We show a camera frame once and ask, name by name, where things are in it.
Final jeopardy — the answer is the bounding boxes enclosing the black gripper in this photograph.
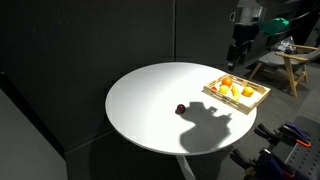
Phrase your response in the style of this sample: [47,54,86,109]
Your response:
[227,23,261,71]

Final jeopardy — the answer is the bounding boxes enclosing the yellow banana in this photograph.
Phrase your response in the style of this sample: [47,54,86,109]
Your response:
[230,84,242,102]

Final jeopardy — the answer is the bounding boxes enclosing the light wooden slatted tray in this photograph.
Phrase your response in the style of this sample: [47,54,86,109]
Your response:
[203,73,272,116]

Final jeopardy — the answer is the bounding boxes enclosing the large orange fruit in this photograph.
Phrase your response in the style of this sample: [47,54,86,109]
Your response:
[221,76,234,88]

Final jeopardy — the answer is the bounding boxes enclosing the small yellow lemon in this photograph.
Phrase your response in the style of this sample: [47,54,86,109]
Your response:
[219,84,231,95]

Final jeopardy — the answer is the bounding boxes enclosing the yellow-orange round fruit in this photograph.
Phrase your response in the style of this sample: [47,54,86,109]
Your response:
[241,85,255,98]

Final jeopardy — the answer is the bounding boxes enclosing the clear plastic bag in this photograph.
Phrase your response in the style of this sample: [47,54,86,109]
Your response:
[271,35,298,55]

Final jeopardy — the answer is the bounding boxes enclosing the wooden chair grey cushion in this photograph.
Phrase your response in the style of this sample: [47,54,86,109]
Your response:
[248,42,320,99]

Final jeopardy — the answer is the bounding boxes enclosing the dark red plum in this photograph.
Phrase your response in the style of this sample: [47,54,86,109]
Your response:
[175,103,187,116]

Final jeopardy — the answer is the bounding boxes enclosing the perforated metal breadboard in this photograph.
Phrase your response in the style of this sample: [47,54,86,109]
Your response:
[285,142,320,180]

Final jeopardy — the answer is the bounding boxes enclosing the green wrist camera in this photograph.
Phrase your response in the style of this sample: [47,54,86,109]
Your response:
[259,17,291,37]

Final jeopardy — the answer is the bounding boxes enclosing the thick black looping cable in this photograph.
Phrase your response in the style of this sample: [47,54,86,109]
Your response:
[288,4,320,33]

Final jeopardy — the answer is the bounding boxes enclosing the purple clamp orange handle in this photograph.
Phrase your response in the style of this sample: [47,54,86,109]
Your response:
[279,122,313,149]
[229,147,297,180]

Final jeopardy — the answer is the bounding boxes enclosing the white table pedestal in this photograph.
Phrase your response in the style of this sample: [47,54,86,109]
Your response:
[174,154,198,180]

